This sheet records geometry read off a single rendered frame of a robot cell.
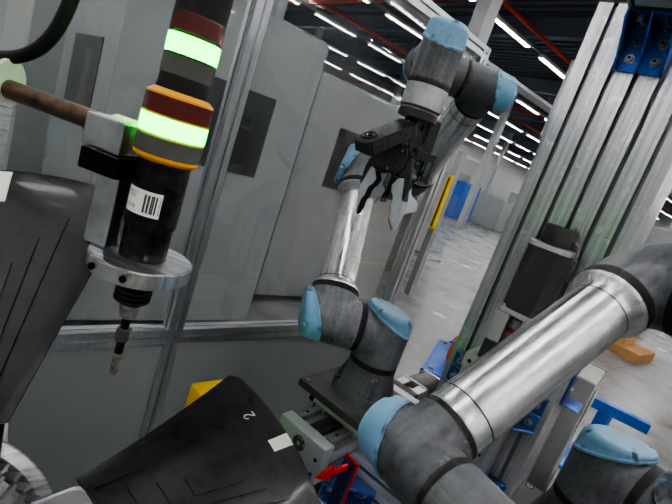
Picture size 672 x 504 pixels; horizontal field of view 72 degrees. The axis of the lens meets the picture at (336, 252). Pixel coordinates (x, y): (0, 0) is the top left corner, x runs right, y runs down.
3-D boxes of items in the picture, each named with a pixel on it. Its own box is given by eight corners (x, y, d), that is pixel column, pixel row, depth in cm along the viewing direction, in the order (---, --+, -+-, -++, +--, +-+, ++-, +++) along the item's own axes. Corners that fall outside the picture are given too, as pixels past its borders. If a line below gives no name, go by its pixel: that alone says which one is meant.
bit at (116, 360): (113, 378, 35) (128, 316, 33) (102, 372, 35) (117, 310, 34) (124, 374, 36) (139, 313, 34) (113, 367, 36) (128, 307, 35)
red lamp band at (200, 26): (157, 23, 28) (162, 2, 28) (186, 39, 32) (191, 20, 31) (205, 38, 28) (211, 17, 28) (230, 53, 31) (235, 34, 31)
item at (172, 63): (148, 65, 29) (152, 45, 29) (177, 77, 32) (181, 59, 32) (195, 81, 29) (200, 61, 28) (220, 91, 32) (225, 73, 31)
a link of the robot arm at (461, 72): (444, 100, 97) (460, 95, 86) (394, 81, 96) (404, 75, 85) (458, 62, 95) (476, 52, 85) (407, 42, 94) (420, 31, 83)
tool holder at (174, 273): (34, 251, 31) (62, 105, 29) (107, 238, 38) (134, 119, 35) (150, 301, 29) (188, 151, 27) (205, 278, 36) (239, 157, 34)
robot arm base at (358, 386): (355, 370, 124) (367, 337, 122) (401, 402, 115) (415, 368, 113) (319, 382, 112) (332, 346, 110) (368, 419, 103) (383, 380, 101)
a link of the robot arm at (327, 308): (361, 347, 101) (403, 148, 123) (296, 328, 100) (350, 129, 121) (347, 355, 112) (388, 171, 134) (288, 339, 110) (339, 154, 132)
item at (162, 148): (118, 142, 30) (122, 124, 30) (158, 147, 34) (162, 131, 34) (177, 164, 29) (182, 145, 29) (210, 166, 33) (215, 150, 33)
